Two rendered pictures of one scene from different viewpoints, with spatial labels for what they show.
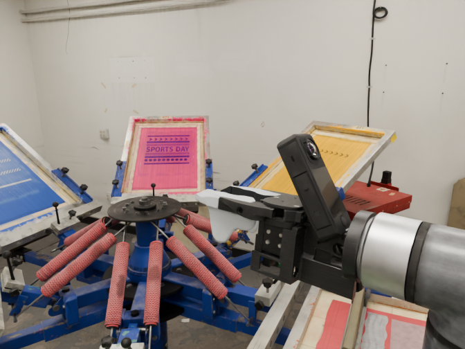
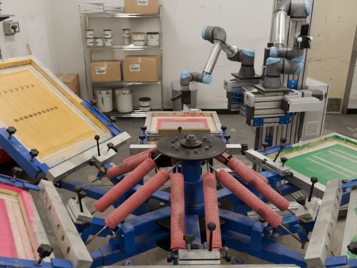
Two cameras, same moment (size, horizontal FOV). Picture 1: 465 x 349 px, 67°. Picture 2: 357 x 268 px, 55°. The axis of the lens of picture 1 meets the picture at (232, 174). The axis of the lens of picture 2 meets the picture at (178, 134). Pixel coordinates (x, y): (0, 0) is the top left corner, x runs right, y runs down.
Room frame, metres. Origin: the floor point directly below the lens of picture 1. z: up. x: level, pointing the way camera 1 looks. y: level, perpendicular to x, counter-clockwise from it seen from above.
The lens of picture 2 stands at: (2.03, 1.54, 1.87)
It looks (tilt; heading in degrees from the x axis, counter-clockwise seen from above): 21 degrees down; 244
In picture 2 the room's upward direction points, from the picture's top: straight up
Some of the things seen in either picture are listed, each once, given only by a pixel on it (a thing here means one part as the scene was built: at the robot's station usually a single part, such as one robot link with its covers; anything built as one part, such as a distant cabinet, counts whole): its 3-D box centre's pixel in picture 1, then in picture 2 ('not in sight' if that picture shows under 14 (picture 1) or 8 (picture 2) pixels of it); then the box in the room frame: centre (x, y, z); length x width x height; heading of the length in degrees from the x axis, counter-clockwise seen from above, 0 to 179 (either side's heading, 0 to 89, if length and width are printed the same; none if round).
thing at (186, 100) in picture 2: not in sight; (185, 97); (0.75, -0.91, 1.14); 0.09 x 0.08 x 0.12; 155
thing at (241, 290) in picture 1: (254, 298); not in sight; (1.18, -0.08, 1.02); 0.17 x 0.06 x 0.05; 65
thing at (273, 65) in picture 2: not in sight; (274, 65); (0.20, -0.50, 1.42); 0.13 x 0.12 x 0.14; 142
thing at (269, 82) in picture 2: not in sight; (272, 80); (0.20, -0.50, 1.31); 0.15 x 0.15 x 0.10
